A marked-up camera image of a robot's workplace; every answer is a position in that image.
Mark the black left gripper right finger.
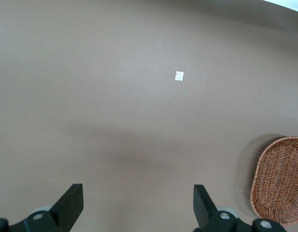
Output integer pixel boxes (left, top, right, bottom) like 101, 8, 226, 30
193, 184, 255, 232

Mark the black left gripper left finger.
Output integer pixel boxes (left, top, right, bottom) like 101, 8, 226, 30
11, 183, 85, 232

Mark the brown wicker basket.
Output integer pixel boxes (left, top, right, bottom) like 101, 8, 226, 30
249, 136, 298, 226

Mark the brown table cover sheet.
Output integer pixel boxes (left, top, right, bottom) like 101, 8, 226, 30
0, 0, 298, 232

